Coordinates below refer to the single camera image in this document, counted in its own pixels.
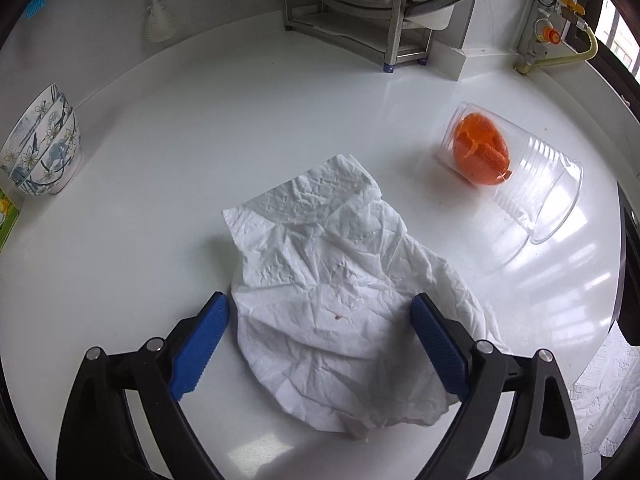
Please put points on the grey gas box red button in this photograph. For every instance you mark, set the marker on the grey gas box red button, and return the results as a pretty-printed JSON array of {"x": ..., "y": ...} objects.
[{"x": 542, "y": 35}]

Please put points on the blue scrubber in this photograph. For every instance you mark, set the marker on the blue scrubber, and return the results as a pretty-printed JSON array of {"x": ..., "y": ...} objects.
[{"x": 36, "y": 4}]

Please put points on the white dish brush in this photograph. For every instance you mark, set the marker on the white dish brush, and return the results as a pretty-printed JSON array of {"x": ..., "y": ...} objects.
[{"x": 159, "y": 22}]

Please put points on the floral ceramic bowl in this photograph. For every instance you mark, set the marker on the floral ceramic bowl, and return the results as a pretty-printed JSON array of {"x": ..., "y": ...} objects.
[
  {"x": 60, "y": 120},
  {"x": 30, "y": 125},
  {"x": 62, "y": 165}
]

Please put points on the steel kitchen rack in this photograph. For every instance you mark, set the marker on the steel kitchen rack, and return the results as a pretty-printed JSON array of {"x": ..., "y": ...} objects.
[{"x": 395, "y": 35}]

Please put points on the black stove top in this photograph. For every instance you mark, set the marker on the black stove top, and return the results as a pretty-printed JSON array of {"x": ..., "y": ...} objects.
[{"x": 631, "y": 260}]

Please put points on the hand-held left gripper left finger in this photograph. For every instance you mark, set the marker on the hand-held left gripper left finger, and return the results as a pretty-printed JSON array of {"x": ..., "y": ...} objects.
[{"x": 200, "y": 350}]

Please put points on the white embossed paper towel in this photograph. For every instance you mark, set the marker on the white embossed paper towel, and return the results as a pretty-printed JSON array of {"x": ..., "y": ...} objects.
[{"x": 610, "y": 390}]

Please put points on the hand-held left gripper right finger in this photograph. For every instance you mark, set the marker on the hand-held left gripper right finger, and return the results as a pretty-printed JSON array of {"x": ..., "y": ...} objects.
[{"x": 440, "y": 350}]

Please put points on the window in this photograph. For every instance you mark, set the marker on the window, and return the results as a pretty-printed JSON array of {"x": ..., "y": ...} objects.
[{"x": 622, "y": 35}]

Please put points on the clear plastic cup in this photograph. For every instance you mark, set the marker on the clear plastic cup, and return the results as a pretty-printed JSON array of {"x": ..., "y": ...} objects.
[{"x": 540, "y": 185}]

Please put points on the orange peel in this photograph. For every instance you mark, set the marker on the orange peel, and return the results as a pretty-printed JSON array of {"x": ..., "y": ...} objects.
[{"x": 480, "y": 147}]

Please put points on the green and yellow box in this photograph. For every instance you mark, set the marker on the green and yellow box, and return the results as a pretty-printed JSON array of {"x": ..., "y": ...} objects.
[{"x": 6, "y": 217}]

